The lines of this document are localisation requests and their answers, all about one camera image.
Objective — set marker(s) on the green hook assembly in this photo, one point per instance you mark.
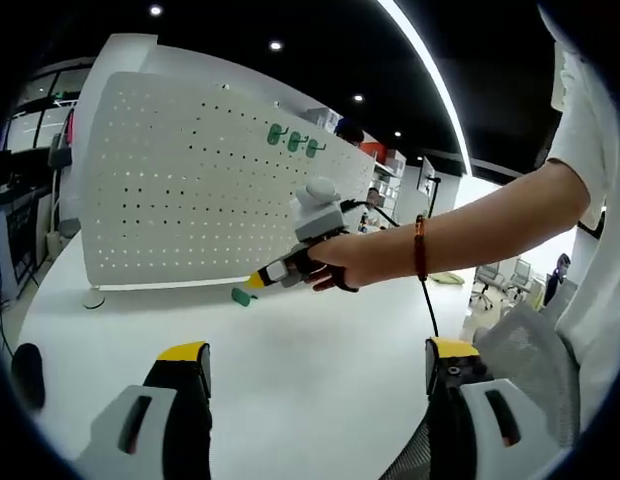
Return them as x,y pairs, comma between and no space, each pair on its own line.
241,296
274,135
312,148
293,142

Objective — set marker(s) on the white perforated mounting plate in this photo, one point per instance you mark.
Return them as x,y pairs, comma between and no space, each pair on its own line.
190,200

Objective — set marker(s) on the person's white shirt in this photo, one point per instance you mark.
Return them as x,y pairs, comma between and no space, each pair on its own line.
600,280

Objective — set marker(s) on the black rounded object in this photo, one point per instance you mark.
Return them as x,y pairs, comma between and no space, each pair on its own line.
27,375

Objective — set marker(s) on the round ceiling downlights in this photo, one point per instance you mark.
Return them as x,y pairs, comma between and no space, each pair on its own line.
275,45

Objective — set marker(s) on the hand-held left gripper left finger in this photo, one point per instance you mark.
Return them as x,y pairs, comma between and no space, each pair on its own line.
140,430

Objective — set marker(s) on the black tripod stand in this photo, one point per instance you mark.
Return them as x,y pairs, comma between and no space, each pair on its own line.
433,197

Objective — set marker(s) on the pale green flat object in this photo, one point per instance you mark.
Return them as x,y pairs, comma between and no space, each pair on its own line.
446,278

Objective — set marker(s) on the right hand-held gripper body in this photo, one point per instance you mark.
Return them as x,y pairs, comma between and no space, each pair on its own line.
317,220

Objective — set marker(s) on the black equipment rack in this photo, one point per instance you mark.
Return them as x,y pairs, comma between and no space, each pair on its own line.
22,240

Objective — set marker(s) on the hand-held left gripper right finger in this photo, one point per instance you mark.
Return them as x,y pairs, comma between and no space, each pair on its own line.
475,430

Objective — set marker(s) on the grey mesh office chair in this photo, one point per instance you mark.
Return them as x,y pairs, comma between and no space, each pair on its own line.
530,350

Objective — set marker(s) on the long ceiling light strip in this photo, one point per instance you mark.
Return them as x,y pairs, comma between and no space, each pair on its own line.
397,10

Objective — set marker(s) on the white storage shelf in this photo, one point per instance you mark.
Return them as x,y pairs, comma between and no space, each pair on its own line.
390,175

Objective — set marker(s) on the grey box on stand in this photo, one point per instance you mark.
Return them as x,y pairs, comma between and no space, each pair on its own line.
60,156

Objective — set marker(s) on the person's right hand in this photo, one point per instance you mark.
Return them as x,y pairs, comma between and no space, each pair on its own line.
360,255

